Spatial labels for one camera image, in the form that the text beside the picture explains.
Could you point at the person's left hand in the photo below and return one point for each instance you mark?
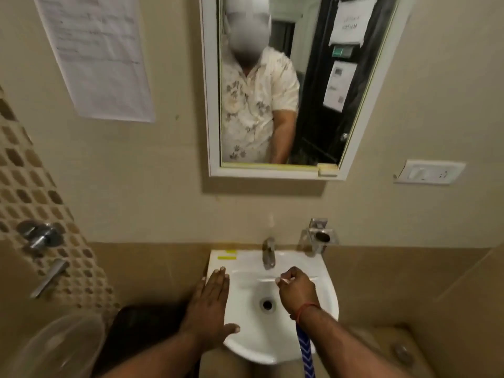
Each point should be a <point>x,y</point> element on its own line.
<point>206,310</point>

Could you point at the person's right hand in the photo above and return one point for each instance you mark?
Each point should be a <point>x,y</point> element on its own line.
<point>299,291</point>

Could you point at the person's right fingers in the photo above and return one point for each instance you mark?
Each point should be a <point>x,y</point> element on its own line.
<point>292,274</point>

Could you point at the person's left thumb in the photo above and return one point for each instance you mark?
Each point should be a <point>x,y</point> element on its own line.
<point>232,329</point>

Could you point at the person's left forearm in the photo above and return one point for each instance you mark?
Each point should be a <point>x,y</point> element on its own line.
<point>157,360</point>

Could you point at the person's right forearm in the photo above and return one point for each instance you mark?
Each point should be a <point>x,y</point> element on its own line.
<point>346,346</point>

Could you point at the white ceramic sink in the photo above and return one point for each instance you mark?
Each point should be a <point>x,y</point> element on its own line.
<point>252,330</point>

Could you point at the chrome sink faucet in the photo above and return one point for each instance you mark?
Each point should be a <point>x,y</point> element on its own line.
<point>269,251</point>

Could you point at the red thread wristband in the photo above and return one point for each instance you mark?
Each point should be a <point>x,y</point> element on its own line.
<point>304,309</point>

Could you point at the chrome soap holder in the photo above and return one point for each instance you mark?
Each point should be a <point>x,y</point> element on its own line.
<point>321,236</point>

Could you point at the yellow sticker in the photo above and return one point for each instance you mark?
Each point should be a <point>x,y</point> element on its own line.
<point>227,255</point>

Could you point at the beige tape piece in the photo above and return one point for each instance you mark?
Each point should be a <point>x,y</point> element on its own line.
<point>328,170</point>

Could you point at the clear plastic bucket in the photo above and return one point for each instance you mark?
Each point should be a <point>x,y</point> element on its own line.
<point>59,350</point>

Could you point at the white paper notice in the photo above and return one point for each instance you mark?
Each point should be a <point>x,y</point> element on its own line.
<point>98,55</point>

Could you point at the white switch socket plate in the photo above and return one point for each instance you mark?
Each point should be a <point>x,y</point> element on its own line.
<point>429,173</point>

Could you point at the white framed wall mirror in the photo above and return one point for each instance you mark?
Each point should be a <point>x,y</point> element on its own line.
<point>307,74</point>

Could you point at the chrome wall valve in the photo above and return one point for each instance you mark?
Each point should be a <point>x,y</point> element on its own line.
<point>39,236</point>

